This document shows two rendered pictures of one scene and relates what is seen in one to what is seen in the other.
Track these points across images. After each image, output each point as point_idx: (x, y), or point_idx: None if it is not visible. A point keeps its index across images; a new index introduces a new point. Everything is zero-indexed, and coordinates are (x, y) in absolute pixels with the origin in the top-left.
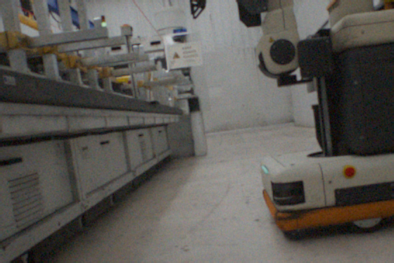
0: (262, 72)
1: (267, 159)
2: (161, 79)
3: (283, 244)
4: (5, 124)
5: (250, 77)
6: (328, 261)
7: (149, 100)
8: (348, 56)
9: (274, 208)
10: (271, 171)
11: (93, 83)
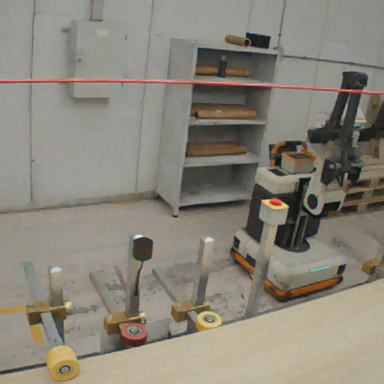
0: (325, 212)
1: (304, 266)
2: (171, 282)
3: (338, 288)
4: None
5: None
6: (349, 275)
7: (156, 337)
8: None
9: (332, 279)
10: (336, 262)
11: None
